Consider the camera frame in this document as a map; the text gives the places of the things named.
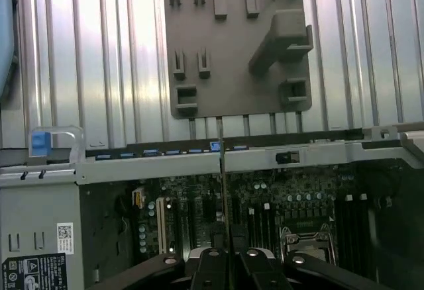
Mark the green motherboard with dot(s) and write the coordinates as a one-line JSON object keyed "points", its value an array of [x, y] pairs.
{"points": [[285, 184]]}

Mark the grey power supply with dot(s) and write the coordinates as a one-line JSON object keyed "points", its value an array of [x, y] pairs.
{"points": [[33, 210]]}

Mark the blue case release latch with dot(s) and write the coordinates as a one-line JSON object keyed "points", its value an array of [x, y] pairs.
{"points": [[39, 141]]}

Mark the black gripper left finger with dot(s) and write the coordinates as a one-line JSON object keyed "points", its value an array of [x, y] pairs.
{"points": [[149, 276]]}

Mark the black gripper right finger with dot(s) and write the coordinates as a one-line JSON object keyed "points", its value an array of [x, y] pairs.
{"points": [[331, 276]]}

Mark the grey plastic parts rack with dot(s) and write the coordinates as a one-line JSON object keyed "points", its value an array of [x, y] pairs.
{"points": [[232, 71]]}

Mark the blue slot clip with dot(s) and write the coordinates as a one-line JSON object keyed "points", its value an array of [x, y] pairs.
{"points": [[195, 151], [172, 152], [149, 152], [126, 154], [215, 146], [103, 156], [239, 147]]}

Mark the silver CPU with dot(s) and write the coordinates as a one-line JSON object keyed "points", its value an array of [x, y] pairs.
{"points": [[319, 253]]}

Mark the white expansion slot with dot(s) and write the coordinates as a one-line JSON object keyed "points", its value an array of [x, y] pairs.
{"points": [[161, 223]]}

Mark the yellow white connector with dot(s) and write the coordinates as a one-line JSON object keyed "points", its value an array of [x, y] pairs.
{"points": [[139, 199]]}

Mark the RAM slot white latches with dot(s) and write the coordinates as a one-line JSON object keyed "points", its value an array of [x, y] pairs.
{"points": [[267, 230], [251, 230], [363, 230], [348, 230]]}

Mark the white QR code label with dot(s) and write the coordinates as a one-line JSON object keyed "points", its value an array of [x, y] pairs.
{"points": [[64, 237]]}

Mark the green RAM stick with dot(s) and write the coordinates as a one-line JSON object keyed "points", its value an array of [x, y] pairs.
{"points": [[225, 204]]}

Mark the black rating label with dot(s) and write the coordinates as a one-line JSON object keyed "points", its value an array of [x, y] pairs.
{"points": [[33, 271]]}

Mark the grey metal PC case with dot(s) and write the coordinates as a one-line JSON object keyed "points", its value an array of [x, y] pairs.
{"points": [[149, 167]]}

